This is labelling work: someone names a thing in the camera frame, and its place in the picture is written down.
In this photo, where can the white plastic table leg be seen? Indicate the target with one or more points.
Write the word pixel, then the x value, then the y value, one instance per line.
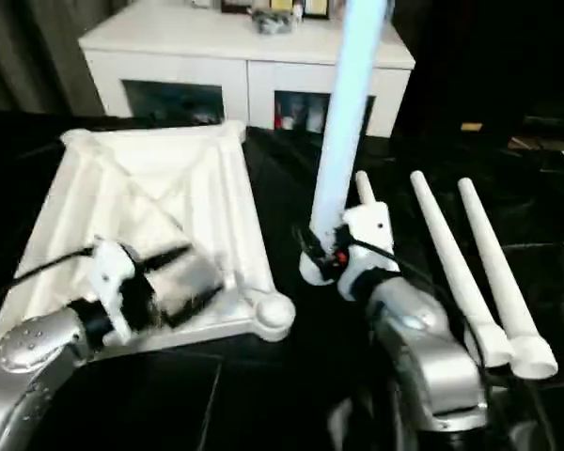
pixel 498 272
pixel 451 258
pixel 364 188
pixel 345 117

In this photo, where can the black mat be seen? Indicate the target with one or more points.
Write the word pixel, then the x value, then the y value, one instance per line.
pixel 286 385

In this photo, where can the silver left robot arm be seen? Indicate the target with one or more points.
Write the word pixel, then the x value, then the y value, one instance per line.
pixel 28 357

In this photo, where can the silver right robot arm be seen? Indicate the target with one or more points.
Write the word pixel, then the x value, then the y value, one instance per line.
pixel 423 352

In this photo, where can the grey curtain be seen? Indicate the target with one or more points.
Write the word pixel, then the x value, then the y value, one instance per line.
pixel 33 51

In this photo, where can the black speaker with yellow label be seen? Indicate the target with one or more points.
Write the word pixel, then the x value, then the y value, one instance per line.
pixel 471 127

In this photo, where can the white plastic table top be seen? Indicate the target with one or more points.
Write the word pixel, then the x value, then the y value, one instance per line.
pixel 145 188

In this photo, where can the white cabinet with glass doors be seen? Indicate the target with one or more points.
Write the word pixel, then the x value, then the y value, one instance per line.
pixel 192 51

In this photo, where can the black picture frame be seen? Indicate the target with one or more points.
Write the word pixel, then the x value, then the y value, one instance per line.
pixel 317 7

